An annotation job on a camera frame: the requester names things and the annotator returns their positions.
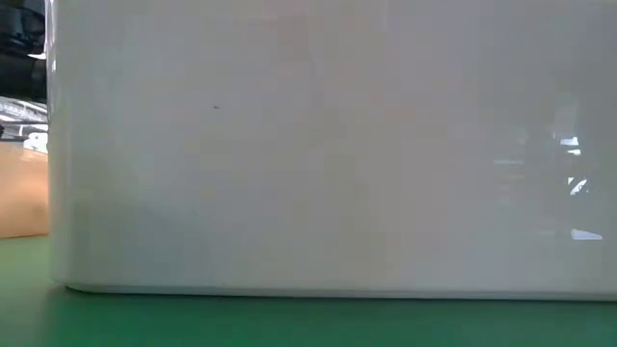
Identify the green table mat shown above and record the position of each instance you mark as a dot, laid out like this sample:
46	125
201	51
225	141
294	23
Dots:
308	323

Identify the white wide plastic bin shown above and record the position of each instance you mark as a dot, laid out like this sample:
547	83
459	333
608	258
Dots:
308	144

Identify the grey metal bars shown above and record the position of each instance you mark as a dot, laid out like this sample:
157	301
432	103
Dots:
19	113

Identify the small white rounded object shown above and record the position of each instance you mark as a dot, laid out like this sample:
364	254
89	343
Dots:
37	141

